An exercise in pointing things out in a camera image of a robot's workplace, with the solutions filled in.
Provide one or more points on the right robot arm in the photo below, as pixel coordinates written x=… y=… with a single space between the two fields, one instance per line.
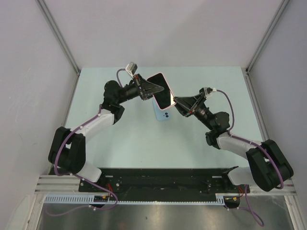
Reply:
x=267 y=168

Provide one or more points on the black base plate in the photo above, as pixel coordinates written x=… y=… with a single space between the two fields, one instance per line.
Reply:
x=168 y=183

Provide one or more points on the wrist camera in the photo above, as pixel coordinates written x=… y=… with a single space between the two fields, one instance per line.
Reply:
x=131 y=68
x=207 y=91

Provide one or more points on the white cable duct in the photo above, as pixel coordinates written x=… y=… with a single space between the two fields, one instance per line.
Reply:
x=212 y=199

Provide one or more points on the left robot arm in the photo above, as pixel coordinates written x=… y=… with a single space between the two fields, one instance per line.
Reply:
x=68 y=149

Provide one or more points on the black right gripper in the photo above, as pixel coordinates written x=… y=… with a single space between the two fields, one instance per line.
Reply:
x=184 y=104

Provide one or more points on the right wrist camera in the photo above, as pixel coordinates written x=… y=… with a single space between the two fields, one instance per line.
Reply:
x=207 y=91

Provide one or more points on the blue cased phone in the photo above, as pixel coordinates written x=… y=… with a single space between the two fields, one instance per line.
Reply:
x=161 y=115

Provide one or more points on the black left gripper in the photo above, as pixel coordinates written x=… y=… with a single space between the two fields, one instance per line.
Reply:
x=147 y=88

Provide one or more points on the pink phone case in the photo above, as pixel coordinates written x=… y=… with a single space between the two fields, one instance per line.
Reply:
x=160 y=91

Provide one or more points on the aluminium rail frame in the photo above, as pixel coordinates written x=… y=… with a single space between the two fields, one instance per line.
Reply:
x=52 y=184

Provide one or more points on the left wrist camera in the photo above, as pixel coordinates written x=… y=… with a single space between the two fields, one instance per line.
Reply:
x=131 y=68

